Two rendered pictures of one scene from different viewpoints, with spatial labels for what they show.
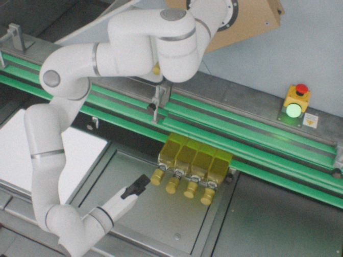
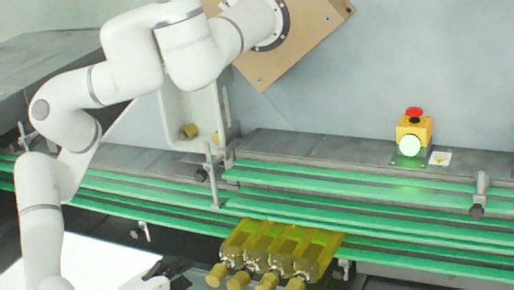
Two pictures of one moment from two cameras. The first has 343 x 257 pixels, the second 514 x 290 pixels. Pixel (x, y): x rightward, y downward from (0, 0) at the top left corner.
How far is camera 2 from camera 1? 46 cm
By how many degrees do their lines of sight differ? 24
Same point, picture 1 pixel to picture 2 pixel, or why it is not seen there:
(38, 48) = not seen: hidden behind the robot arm
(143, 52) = (142, 53)
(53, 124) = (46, 172)
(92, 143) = (140, 259)
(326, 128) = (463, 163)
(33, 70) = not seen: hidden behind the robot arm
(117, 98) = (168, 187)
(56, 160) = (46, 216)
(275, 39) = (359, 50)
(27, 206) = not seen: outside the picture
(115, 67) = (113, 83)
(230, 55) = (312, 92)
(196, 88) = (271, 147)
